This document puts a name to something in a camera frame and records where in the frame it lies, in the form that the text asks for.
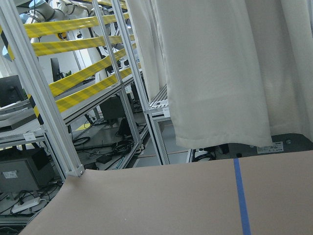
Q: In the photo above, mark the aluminium frame post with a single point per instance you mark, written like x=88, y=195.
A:
x=56, y=133

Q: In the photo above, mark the white curtain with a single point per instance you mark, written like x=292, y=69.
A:
x=237, y=71

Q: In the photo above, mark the black computer monitor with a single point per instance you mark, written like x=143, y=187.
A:
x=11, y=90

